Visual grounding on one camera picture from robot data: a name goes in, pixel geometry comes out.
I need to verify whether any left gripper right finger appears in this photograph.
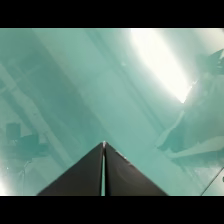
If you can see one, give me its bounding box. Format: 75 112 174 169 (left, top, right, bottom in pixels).
103 141 168 197

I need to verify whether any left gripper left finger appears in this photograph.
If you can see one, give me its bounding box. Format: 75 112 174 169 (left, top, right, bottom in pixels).
36 141 105 197

